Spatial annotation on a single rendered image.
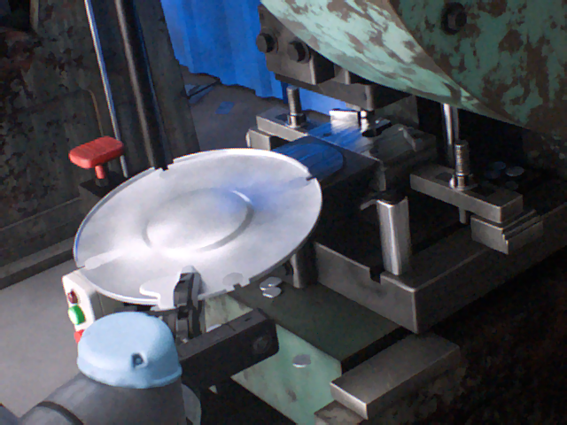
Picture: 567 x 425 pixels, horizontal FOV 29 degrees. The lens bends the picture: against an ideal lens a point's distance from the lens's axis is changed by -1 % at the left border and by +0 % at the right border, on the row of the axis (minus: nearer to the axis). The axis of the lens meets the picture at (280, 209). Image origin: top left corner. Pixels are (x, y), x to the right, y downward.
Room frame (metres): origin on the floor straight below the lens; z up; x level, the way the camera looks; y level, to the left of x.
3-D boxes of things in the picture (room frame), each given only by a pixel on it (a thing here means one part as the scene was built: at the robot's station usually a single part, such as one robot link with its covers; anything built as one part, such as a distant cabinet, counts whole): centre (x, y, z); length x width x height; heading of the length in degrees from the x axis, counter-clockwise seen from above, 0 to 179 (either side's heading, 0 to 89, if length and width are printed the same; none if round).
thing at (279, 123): (1.43, -0.04, 0.76); 0.17 x 0.06 x 0.10; 33
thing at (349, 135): (1.29, -0.13, 0.76); 0.15 x 0.09 x 0.05; 33
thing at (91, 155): (1.44, 0.24, 0.72); 0.07 x 0.06 x 0.08; 123
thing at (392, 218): (1.08, -0.12, 0.75); 0.03 x 0.03 x 0.10; 33
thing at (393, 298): (1.29, -0.13, 0.67); 0.45 x 0.30 x 0.06; 33
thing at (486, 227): (1.15, -0.22, 0.76); 0.17 x 0.06 x 0.10; 33
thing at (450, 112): (1.26, -0.23, 0.81); 0.02 x 0.02 x 0.14; 33
